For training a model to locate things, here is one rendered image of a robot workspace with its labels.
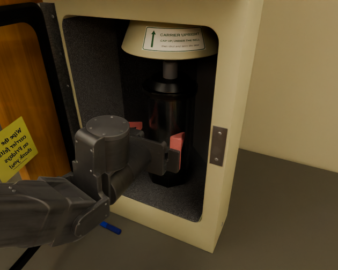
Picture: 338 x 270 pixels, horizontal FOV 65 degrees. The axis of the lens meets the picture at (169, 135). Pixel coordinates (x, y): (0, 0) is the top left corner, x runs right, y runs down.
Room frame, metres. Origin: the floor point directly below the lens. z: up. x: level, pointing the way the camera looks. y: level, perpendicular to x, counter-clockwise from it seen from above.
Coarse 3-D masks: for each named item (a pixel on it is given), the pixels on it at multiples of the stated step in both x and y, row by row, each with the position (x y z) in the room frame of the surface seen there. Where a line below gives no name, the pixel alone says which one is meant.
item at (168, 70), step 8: (168, 64) 0.47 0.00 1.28; (176, 64) 0.48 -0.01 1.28; (160, 72) 0.51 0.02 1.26; (168, 72) 0.47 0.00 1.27; (176, 72) 0.48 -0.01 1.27; (152, 80) 0.47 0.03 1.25; (160, 80) 0.46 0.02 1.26; (168, 80) 0.46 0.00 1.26; (176, 80) 0.47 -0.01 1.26; (184, 80) 0.47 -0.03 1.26; (192, 80) 0.49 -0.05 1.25; (152, 88) 0.45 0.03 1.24; (160, 88) 0.45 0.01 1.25; (168, 88) 0.44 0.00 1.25; (176, 88) 0.45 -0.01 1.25; (184, 88) 0.45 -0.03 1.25
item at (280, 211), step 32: (256, 160) 0.64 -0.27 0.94; (256, 192) 0.50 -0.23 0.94; (288, 192) 0.50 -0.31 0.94; (320, 192) 0.50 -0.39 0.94; (128, 224) 0.40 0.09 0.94; (224, 224) 0.40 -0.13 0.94; (256, 224) 0.40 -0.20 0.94; (288, 224) 0.40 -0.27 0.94; (320, 224) 0.40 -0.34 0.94; (32, 256) 0.32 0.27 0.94; (64, 256) 0.32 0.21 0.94; (96, 256) 0.32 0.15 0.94; (128, 256) 0.32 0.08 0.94; (160, 256) 0.32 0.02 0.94; (192, 256) 0.32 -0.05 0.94; (224, 256) 0.32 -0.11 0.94; (256, 256) 0.32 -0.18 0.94; (288, 256) 0.32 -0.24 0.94; (320, 256) 0.32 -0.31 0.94
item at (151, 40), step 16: (128, 32) 0.45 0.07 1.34; (144, 32) 0.42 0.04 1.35; (160, 32) 0.40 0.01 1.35; (176, 32) 0.40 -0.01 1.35; (192, 32) 0.41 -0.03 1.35; (208, 32) 0.42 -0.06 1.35; (128, 48) 0.43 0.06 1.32; (144, 48) 0.40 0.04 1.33; (160, 48) 0.40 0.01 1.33; (176, 48) 0.39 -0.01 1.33; (192, 48) 0.40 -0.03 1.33; (208, 48) 0.41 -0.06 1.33
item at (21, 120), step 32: (0, 32) 0.36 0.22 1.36; (32, 32) 0.42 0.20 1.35; (0, 64) 0.35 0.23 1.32; (32, 64) 0.40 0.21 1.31; (0, 96) 0.33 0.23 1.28; (32, 96) 0.38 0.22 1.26; (0, 128) 0.32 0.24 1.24; (32, 128) 0.37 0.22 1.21; (0, 160) 0.30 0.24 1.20; (32, 160) 0.35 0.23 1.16; (64, 160) 0.41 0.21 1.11; (0, 256) 0.25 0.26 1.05
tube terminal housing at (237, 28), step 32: (64, 0) 0.44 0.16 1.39; (96, 0) 0.42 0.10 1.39; (128, 0) 0.39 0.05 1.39; (160, 0) 0.37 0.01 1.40; (192, 0) 0.35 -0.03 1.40; (224, 0) 0.34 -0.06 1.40; (256, 0) 0.37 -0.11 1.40; (224, 32) 0.34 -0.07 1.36; (256, 32) 0.41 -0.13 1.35; (224, 64) 0.33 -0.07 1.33; (224, 96) 0.33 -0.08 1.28; (224, 160) 0.33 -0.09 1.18; (224, 192) 0.35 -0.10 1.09; (160, 224) 0.38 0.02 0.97; (192, 224) 0.35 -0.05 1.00
